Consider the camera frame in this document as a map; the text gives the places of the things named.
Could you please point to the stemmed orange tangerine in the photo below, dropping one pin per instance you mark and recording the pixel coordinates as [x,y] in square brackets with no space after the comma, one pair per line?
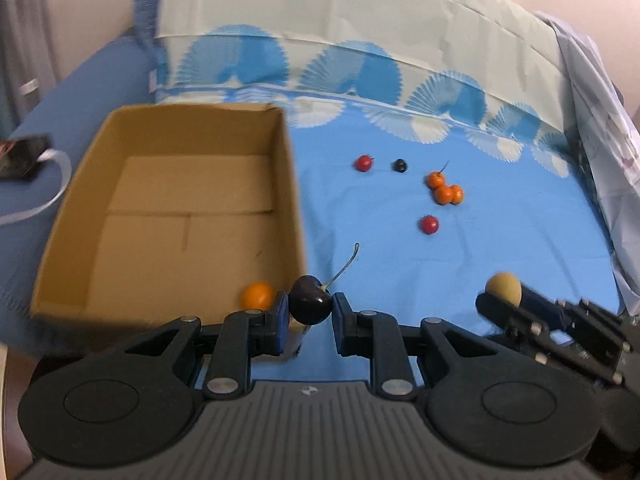
[434,180]

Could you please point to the black smartphone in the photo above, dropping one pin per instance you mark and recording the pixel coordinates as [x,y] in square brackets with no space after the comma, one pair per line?
[22,156]

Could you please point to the grey curtain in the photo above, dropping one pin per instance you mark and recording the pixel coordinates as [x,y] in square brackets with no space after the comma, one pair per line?
[30,20]

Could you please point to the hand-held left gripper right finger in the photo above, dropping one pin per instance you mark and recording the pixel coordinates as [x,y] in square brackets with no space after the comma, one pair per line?
[341,323]

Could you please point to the blue fabric sofa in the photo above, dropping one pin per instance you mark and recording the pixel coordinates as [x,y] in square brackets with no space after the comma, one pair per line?
[65,110]

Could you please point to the small orange kumquat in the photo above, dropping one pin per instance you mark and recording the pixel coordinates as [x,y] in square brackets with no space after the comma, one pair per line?
[257,295]

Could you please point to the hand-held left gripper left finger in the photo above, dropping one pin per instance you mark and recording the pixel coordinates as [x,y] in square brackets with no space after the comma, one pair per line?
[280,321]

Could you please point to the small black fruit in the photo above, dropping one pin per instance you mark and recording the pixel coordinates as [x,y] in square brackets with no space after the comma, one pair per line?
[399,165]

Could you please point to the pale grey cloth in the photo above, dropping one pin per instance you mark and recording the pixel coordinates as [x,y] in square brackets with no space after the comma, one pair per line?
[610,160]

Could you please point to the blue fan-print sheet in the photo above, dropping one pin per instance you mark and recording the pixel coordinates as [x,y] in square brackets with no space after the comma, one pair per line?
[400,265]

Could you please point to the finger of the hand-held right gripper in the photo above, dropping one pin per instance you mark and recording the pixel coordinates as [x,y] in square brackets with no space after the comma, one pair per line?
[500,311]
[539,306]

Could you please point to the yellow green fruit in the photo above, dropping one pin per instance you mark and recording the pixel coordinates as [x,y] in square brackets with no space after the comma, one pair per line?
[503,287]

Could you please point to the brown cardboard box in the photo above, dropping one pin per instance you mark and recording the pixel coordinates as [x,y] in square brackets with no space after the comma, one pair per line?
[165,195]

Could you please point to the dark cherry with stem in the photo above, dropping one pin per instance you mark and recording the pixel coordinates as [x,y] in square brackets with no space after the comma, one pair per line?
[310,302]

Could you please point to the small red fruit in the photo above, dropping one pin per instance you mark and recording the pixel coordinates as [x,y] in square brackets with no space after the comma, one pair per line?
[429,224]
[364,163]

